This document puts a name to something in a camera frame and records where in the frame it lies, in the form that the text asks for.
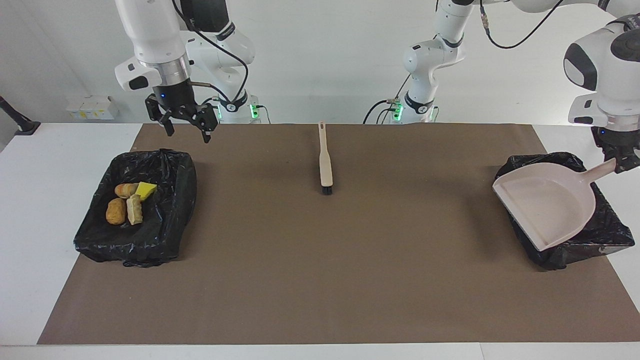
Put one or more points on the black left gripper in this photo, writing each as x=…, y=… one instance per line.
x=617, y=140

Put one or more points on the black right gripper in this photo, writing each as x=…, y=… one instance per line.
x=175, y=100

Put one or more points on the small yellow sponge piece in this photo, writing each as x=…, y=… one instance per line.
x=146, y=190

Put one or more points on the striped bread piece pale end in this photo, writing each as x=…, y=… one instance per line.
x=125, y=190

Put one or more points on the beige plastic dustpan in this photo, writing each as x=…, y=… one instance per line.
x=545, y=205

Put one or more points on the long striped bread piece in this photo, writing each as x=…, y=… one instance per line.
x=134, y=211

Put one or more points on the round brown bread bun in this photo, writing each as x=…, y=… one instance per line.
x=116, y=211

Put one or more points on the beige hand brush black bristles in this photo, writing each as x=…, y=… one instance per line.
x=325, y=160

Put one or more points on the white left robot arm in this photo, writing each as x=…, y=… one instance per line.
x=610, y=65

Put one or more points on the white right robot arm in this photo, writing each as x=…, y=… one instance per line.
x=150, y=30

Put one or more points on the bin lined black plastic bag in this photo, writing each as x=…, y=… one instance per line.
x=165, y=220
x=600, y=235

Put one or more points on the small white box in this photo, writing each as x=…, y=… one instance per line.
x=90, y=107
x=107, y=107
x=74, y=111

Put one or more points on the black pole with base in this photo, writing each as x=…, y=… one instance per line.
x=20, y=120

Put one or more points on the brown paper table mat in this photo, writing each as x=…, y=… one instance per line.
x=325, y=310

